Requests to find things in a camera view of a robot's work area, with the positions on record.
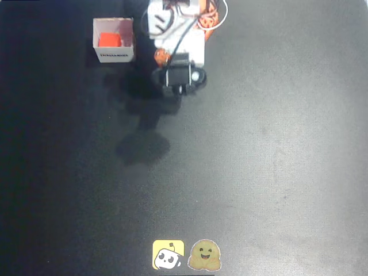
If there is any red cube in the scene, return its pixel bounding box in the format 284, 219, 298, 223
98, 32, 122, 48

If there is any white cardboard box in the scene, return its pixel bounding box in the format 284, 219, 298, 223
92, 17, 137, 64

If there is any yellow robot face sticker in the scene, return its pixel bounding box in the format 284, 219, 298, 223
152, 239, 185, 270

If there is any hugging face emoji sticker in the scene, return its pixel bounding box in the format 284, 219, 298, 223
187, 239, 223, 271

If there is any black camera cable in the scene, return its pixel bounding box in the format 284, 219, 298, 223
166, 14, 202, 67

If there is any black webcam with mount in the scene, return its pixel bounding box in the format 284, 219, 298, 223
151, 52, 208, 97

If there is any white servo wire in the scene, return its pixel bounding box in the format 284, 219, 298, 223
198, 0, 229, 31

